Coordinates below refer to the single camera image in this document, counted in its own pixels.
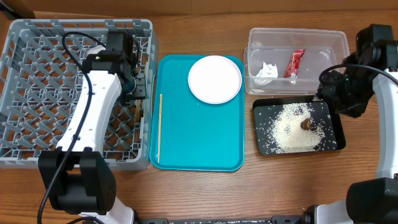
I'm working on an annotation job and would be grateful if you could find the large white plate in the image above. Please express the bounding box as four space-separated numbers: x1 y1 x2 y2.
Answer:
188 55 243 105

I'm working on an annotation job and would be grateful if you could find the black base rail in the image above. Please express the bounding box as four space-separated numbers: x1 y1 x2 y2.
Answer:
133 213 313 224

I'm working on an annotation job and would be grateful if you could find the grey dish rack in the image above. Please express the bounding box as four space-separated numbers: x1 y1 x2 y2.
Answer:
1 19 159 170

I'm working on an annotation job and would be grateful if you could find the grey-green bowl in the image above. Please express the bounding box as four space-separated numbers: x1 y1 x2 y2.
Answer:
87 45 106 57

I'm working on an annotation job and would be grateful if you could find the brown meat piece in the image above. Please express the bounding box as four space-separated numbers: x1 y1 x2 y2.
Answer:
300 118 311 131

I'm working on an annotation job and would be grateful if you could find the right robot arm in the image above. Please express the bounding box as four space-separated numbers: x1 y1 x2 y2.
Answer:
300 24 397 223

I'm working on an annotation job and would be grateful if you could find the red snack wrapper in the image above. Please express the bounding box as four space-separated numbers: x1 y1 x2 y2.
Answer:
284 49 306 84

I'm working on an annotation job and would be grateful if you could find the teal serving tray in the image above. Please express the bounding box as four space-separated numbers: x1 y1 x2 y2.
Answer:
149 55 245 172

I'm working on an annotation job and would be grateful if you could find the white tissue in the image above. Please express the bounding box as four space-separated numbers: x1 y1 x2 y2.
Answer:
254 62 278 86

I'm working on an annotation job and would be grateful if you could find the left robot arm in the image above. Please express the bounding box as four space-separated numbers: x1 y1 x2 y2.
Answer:
37 31 146 223

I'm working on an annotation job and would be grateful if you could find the clear plastic bin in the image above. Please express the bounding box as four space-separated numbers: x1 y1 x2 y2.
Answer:
244 27 349 96

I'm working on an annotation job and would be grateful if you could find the black waste tray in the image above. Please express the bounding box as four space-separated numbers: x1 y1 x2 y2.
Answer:
252 95 347 156

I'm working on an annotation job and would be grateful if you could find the wooden chopstick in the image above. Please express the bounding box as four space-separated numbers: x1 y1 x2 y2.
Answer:
134 100 142 123
157 94 163 164

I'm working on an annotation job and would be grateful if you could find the cooked white rice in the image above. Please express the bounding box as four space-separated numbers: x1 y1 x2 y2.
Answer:
256 102 337 154

